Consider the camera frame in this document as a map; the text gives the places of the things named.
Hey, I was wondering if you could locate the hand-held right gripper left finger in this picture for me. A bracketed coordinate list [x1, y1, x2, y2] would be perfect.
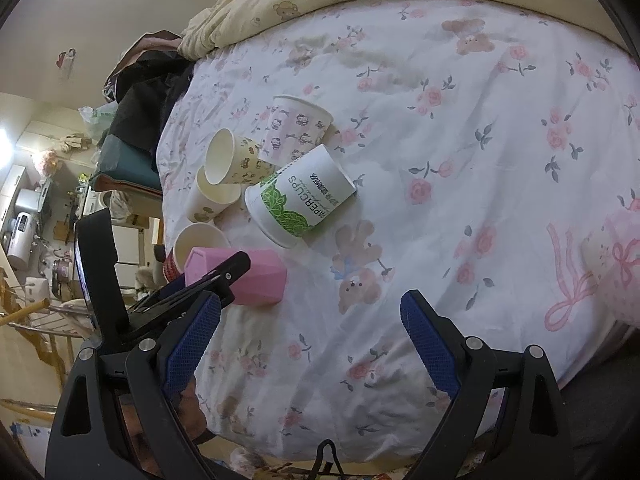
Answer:
[45, 290, 223, 480]

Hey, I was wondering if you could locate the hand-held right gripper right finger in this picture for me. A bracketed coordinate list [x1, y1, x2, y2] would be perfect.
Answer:
[400, 289, 576, 480]

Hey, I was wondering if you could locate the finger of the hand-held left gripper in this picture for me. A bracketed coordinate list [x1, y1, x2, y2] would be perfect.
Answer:
[212, 282, 237, 310]
[150, 250, 252, 311]

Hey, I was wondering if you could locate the pink faceted cup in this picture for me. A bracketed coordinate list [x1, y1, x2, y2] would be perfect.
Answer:
[184, 247, 289, 309]

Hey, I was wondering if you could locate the red and white paper cup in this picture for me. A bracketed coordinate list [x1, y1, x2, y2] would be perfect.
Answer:
[163, 222, 232, 283]

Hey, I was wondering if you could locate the bear print paper cup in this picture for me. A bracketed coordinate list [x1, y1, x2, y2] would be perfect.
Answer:
[187, 166, 243, 224]
[204, 128, 279, 186]

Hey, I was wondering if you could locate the green leaf paper cup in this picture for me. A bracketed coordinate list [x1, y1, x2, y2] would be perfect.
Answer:
[244, 144, 358, 250]

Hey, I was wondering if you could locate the pink cat print paper cup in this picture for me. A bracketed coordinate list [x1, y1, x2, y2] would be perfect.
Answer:
[256, 95, 334, 165]

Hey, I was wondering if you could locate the wooden rack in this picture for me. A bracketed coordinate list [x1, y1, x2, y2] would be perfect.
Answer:
[0, 297, 98, 411]

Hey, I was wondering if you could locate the white water heater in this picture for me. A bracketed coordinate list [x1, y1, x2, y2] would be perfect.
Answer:
[7, 211, 40, 272]

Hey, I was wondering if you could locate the floral bed sheet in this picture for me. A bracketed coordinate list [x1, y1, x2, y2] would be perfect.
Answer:
[154, 0, 640, 467]

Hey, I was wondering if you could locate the teal cushion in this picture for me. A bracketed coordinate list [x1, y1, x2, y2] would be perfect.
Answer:
[96, 135, 164, 192]

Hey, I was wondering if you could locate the pile of dark clothes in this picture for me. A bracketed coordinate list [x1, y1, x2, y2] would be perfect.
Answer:
[102, 32, 195, 157]

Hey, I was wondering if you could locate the black strap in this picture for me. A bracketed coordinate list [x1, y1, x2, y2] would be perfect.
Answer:
[314, 439, 347, 480]

